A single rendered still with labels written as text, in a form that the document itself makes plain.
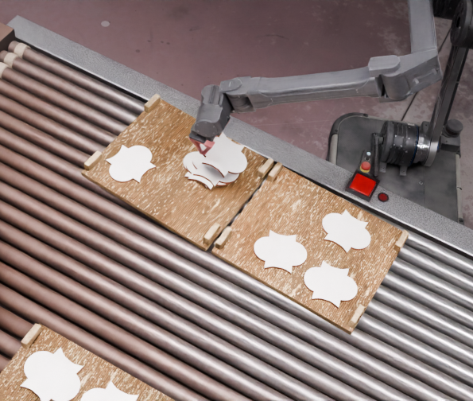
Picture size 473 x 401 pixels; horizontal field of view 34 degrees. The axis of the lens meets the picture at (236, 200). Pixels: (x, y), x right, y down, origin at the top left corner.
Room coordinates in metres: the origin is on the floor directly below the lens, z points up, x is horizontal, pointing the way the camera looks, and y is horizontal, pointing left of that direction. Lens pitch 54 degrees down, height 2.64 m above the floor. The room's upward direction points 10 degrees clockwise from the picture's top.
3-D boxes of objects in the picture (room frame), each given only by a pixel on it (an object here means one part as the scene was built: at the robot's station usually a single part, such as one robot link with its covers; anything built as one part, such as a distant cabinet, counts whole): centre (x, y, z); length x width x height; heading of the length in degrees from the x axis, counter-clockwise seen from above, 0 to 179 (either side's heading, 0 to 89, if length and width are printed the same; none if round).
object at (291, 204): (1.14, -0.22, 0.93); 0.41 x 0.35 x 0.02; 66
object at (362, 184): (1.37, -0.34, 0.92); 0.06 x 0.06 x 0.01; 70
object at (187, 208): (1.31, 0.17, 0.93); 0.41 x 0.35 x 0.02; 65
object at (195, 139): (1.30, 0.11, 1.08); 0.07 x 0.07 x 0.09; 73
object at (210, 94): (1.31, 0.10, 1.22); 0.07 x 0.06 x 0.07; 0
